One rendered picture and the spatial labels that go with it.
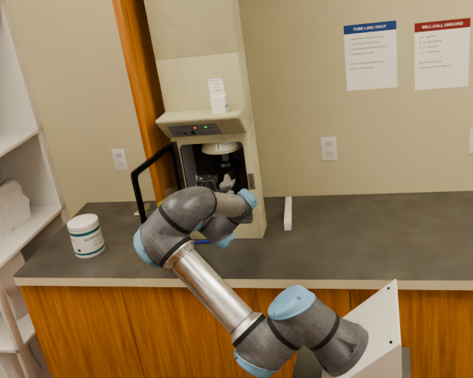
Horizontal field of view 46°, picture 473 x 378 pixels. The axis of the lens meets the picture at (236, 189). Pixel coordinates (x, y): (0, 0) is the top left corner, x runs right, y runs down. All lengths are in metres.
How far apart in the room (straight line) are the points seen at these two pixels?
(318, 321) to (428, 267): 0.73
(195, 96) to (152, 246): 0.79
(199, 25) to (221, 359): 1.32
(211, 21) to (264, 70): 0.52
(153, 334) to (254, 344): 0.98
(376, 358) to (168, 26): 1.34
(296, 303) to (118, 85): 1.62
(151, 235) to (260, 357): 0.43
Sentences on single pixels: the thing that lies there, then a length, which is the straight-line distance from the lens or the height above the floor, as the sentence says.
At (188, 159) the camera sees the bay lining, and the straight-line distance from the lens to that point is 2.29.
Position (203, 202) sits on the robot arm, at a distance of 1.52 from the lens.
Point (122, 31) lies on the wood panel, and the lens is 2.07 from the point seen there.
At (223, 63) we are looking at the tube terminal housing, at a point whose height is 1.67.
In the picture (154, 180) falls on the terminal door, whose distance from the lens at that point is 2.09.
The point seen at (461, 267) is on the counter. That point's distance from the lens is 2.09.
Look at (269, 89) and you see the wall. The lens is 2.51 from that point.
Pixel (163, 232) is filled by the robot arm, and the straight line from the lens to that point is 1.51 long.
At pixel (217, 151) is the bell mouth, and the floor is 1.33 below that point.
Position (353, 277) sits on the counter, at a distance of 2.01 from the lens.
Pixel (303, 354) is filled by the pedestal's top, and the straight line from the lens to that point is 1.71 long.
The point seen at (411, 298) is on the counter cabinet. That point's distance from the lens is 2.09.
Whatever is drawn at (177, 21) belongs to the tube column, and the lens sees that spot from 2.09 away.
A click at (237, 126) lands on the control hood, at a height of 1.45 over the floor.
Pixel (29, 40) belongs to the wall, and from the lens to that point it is 2.87.
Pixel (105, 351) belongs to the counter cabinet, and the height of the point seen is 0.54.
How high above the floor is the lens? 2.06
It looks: 24 degrees down
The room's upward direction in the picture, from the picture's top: 8 degrees counter-clockwise
